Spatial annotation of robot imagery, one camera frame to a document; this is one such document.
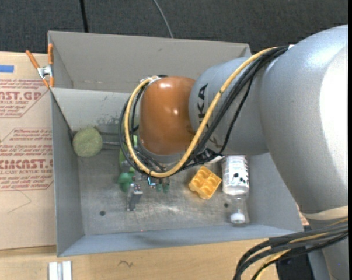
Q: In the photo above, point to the yellow toy brick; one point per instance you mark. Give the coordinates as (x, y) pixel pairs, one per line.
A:
(205, 183)

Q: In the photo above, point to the clear plastic bottle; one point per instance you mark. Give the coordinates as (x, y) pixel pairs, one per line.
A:
(235, 179)

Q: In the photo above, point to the grey metal bin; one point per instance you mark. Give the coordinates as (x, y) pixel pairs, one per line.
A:
(105, 209)

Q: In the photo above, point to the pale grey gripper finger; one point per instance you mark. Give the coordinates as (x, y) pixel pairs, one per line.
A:
(132, 198)

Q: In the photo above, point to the green round sponge ball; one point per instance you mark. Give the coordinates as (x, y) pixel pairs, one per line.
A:
(87, 142)

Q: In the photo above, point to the brown cardboard board red print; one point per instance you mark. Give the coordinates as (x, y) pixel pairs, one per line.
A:
(24, 214)

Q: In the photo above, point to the green plastic toy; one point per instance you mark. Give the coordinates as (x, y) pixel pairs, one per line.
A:
(124, 182)

